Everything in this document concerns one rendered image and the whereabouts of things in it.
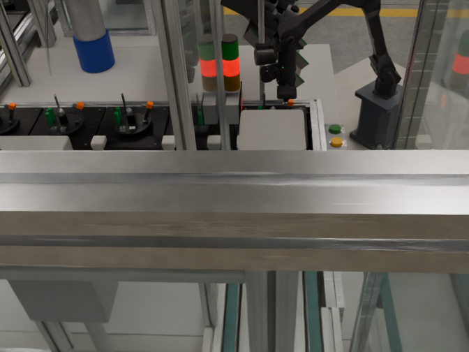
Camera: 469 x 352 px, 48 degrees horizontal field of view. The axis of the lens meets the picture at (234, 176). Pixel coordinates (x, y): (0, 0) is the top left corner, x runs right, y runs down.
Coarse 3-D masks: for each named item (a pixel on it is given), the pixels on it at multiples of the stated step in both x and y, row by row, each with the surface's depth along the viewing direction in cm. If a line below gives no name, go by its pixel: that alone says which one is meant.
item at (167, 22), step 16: (160, 0) 72; (176, 0) 74; (160, 16) 73; (176, 16) 74; (160, 32) 75; (176, 32) 75; (160, 48) 77; (176, 48) 77; (176, 64) 78; (176, 80) 81; (176, 96) 84; (176, 112) 85; (176, 128) 87; (192, 128) 89; (176, 144) 89; (192, 144) 89
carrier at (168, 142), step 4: (168, 124) 187; (232, 124) 185; (168, 128) 186; (172, 128) 185; (232, 128) 184; (168, 132) 184; (172, 132) 184; (232, 132) 182; (164, 136) 179; (168, 136) 179; (172, 136) 179; (232, 136) 180; (164, 140) 177; (168, 140) 177; (172, 140) 177; (232, 140) 179; (164, 144) 177; (168, 144) 176; (172, 144) 176; (232, 144) 178; (164, 148) 178; (168, 148) 178; (172, 148) 178; (176, 148) 178; (232, 148) 177
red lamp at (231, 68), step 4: (224, 60) 143; (236, 60) 143; (224, 64) 144; (228, 64) 143; (232, 64) 143; (236, 64) 144; (224, 68) 145; (228, 68) 144; (232, 68) 144; (236, 68) 145; (224, 72) 146; (228, 72) 145; (232, 72) 145; (236, 72) 145
